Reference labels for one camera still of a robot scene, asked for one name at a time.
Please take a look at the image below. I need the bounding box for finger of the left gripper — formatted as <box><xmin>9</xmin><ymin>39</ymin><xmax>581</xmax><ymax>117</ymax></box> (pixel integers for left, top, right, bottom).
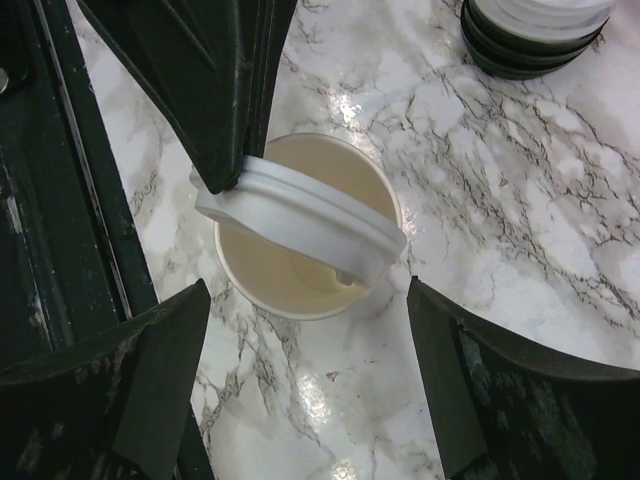
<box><xmin>79</xmin><ymin>1</ymin><xmax>252</xmax><ymax>194</ymax></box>
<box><xmin>244</xmin><ymin>0</ymin><xmax>297</xmax><ymax>157</ymax></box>

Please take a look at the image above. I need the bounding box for single white cup lid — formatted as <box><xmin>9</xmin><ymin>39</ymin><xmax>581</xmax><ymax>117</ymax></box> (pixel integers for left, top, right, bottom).
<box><xmin>195</xmin><ymin>156</ymin><xmax>407</xmax><ymax>288</ymax></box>

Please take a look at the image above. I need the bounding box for stack of cup lids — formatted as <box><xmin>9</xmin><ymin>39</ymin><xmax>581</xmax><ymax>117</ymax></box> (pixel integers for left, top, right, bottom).
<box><xmin>460</xmin><ymin>0</ymin><xmax>616</xmax><ymax>80</ymax></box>

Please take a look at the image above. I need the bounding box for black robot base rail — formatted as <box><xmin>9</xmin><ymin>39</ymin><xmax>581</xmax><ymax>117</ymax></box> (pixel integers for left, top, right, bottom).
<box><xmin>0</xmin><ymin>0</ymin><xmax>216</xmax><ymax>480</ymax></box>

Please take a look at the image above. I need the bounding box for single white paper cup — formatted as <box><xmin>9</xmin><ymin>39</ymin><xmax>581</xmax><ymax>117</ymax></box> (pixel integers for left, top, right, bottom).
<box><xmin>195</xmin><ymin>133</ymin><xmax>407</xmax><ymax>321</ymax></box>

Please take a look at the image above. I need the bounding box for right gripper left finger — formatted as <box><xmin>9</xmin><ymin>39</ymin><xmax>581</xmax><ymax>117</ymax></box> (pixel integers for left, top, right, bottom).
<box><xmin>1</xmin><ymin>280</ymin><xmax>210</xmax><ymax>479</ymax></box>

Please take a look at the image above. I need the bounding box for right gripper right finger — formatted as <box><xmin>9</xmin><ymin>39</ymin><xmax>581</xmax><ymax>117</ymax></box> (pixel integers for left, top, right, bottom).
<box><xmin>407</xmin><ymin>279</ymin><xmax>639</xmax><ymax>479</ymax></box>

